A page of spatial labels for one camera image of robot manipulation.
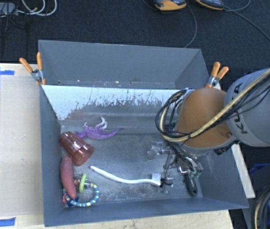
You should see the pale cardboard board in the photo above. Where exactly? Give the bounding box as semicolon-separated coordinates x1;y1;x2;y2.
0;75;45;217

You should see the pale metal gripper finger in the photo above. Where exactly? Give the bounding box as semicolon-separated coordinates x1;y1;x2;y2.
159;171;174;195
146;141;172;161

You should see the white toothbrush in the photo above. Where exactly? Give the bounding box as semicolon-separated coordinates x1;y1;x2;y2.
89;165;162;187

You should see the pink toy sausage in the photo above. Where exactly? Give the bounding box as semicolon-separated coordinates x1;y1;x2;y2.
60;156;78;200

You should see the red-brown clear plastic cup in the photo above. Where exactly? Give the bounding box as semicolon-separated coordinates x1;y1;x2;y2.
58;131;95;167

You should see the purple toy lizard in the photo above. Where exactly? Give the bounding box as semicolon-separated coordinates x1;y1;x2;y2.
74;116;125;141

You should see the grey metal bin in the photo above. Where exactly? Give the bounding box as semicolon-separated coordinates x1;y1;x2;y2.
37;39;249;228

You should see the green ring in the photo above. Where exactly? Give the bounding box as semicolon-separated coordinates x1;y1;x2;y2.
78;173;88;194

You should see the blue and yellow ring rattle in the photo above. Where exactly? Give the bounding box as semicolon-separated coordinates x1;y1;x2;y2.
62;181;100;208

